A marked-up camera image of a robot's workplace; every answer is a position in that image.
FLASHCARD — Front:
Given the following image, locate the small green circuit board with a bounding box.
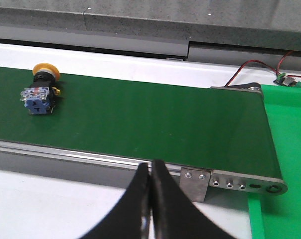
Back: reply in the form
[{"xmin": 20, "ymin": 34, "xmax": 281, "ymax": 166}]
[{"xmin": 274, "ymin": 73, "xmax": 301, "ymax": 88}]

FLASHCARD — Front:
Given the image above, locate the black wire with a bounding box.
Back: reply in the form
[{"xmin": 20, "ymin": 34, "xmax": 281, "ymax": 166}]
[{"xmin": 224, "ymin": 63, "xmax": 278, "ymax": 87}]

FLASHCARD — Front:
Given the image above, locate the green conveyor belt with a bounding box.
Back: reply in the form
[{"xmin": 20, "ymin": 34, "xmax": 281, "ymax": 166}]
[{"xmin": 0, "ymin": 67, "xmax": 282, "ymax": 179}]

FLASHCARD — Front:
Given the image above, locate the bright green plastic bin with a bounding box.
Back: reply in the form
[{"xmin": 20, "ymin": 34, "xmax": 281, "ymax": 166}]
[{"xmin": 248, "ymin": 85, "xmax": 301, "ymax": 239}]

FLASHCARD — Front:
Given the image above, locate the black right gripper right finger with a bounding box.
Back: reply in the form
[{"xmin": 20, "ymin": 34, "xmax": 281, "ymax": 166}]
[{"xmin": 150, "ymin": 160, "xmax": 233, "ymax": 239}]

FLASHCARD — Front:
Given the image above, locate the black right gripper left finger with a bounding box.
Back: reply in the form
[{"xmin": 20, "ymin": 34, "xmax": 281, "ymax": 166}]
[{"xmin": 82, "ymin": 163, "xmax": 151, "ymax": 239}]

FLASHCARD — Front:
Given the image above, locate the small metal bracket plate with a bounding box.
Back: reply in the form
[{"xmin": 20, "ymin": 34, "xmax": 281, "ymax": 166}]
[{"xmin": 179, "ymin": 167, "xmax": 211, "ymax": 203}]

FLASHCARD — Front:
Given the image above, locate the red wire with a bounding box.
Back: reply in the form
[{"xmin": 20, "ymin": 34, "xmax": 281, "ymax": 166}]
[{"xmin": 229, "ymin": 50, "xmax": 301, "ymax": 87}]

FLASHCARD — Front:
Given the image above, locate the aluminium conveyor frame rail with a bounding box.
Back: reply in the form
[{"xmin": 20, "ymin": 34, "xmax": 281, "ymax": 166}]
[{"xmin": 0, "ymin": 140, "xmax": 288, "ymax": 195}]

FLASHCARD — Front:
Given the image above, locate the yellow push button switch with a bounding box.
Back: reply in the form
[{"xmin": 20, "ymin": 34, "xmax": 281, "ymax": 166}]
[{"xmin": 20, "ymin": 63, "xmax": 60, "ymax": 115}]

